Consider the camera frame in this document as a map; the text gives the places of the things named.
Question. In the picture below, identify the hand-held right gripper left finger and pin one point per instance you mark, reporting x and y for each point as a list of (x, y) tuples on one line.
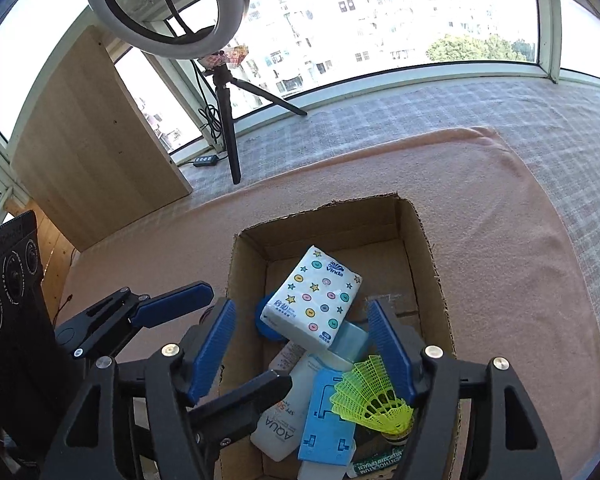
[(212, 355)]

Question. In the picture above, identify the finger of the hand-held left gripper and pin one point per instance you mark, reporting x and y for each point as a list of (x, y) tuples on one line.
[(250, 400), (175, 302)]

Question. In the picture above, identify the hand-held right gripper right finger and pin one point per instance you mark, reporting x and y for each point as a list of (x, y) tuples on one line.
[(390, 350)]

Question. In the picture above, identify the white sunscreen bottle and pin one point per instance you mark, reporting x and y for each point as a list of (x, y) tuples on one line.
[(275, 430)]

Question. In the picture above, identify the yellow shuttlecock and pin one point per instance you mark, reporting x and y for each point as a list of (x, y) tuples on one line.
[(375, 400)]

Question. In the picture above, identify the blue round tape measure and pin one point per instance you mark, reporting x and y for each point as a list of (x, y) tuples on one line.
[(265, 327)]

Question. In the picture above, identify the blue phone stand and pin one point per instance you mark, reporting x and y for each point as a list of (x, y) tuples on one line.
[(325, 425)]

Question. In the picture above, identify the cardboard box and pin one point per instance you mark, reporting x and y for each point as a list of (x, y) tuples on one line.
[(415, 270)]

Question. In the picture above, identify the patterned tissue pack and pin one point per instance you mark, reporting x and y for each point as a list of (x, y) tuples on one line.
[(312, 295)]

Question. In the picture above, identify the green and white lip balm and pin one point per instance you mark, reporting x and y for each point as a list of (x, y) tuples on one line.
[(380, 462)]

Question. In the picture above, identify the dark red rubber band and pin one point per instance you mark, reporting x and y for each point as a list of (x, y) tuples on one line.
[(206, 314)]

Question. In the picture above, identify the black tripod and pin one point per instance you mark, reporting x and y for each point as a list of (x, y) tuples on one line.
[(227, 125)]

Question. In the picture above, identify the light wooden board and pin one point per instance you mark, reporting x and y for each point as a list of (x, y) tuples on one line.
[(90, 135)]

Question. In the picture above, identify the red patterned paper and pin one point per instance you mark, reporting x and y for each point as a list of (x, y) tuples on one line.
[(232, 55)]

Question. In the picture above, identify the grey plaid cloth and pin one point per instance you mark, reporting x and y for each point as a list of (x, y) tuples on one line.
[(480, 105)]

